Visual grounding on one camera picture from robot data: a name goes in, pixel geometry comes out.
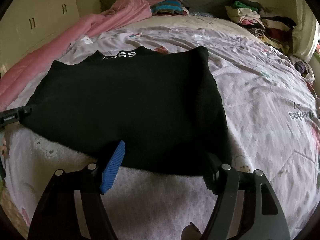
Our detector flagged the cream curtain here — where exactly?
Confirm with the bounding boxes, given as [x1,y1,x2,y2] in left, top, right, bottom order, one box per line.
[292,0,319,63]

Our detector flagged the cream wardrobe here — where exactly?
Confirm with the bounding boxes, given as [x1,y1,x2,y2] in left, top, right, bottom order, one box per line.
[1,0,79,74]

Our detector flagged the bag of clothes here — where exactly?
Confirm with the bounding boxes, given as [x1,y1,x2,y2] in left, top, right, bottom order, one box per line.
[288,54,315,83]

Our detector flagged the cream mattress pad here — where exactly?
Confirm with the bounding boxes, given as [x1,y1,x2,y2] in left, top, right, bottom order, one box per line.
[124,15,260,42]

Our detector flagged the pink comforter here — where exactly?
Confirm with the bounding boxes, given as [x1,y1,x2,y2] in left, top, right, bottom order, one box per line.
[1,0,152,111]

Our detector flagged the striped blue folded clothes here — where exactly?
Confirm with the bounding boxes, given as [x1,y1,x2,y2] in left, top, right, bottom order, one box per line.
[151,0,184,15]

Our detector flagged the pile of folded clothes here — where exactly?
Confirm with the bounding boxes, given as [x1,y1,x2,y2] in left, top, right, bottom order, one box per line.
[225,0,297,55]

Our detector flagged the black IKISS sweater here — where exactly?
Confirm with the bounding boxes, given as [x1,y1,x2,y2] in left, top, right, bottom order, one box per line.
[21,46,232,176]

